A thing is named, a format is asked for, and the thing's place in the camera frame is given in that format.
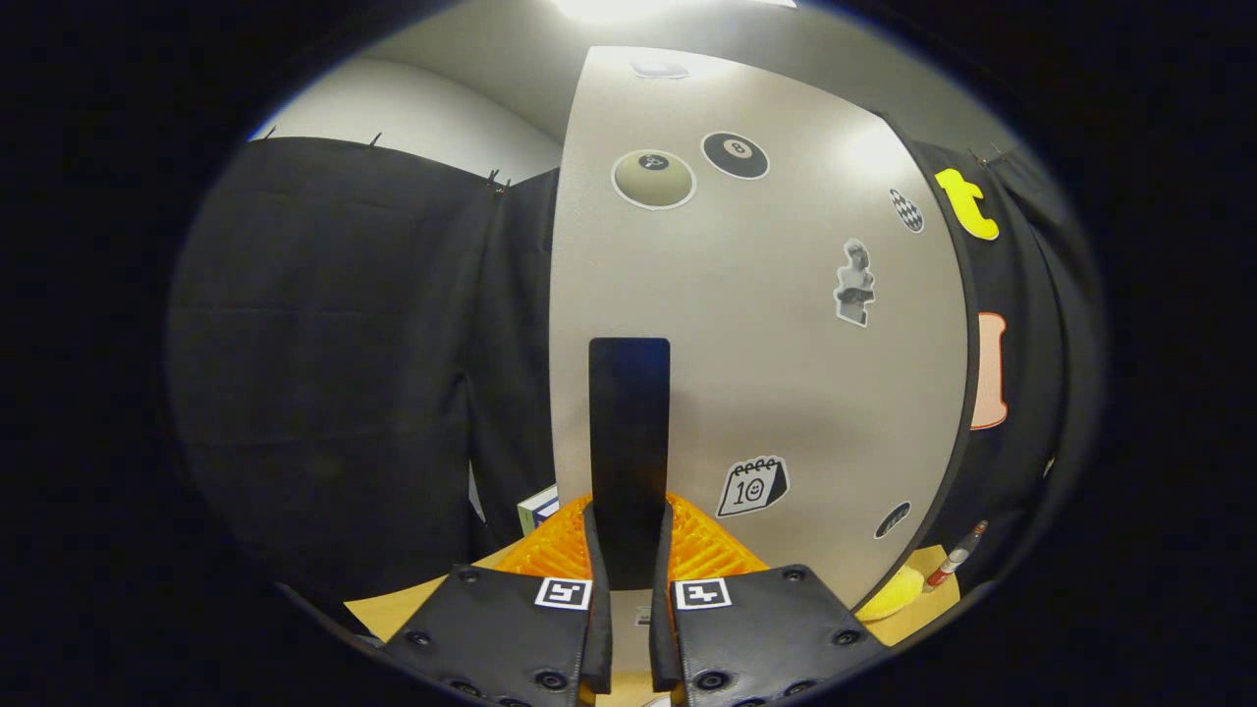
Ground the large ceiling light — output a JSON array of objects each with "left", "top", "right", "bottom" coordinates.
[{"left": 555, "top": 0, "right": 688, "bottom": 26}]

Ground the beige shoe cabinet door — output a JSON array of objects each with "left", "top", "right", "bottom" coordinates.
[{"left": 548, "top": 44, "right": 973, "bottom": 615}]

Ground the black backdrop cloth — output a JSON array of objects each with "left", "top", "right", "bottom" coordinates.
[{"left": 167, "top": 137, "right": 1101, "bottom": 610}]

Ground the black door handle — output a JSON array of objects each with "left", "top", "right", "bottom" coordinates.
[{"left": 588, "top": 337, "right": 672, "bottom": 592}]

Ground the small red-capped bottle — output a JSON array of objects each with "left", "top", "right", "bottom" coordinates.
[{"left": 923, "top": 520, "right": 990, "bottom": 593}]

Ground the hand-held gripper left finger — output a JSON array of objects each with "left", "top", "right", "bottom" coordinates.
[{"left": 381, "top": 494, "right": 615, "bottom": 707}]

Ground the yellow plush toy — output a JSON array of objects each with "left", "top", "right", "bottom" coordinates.
[{"left": 854, "top": 565, "right": 926, "bottom": 622}]

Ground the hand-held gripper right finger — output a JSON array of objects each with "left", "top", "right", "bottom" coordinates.
[{"left": 648, "top": 494, "right": 890, "bottom": 707}]

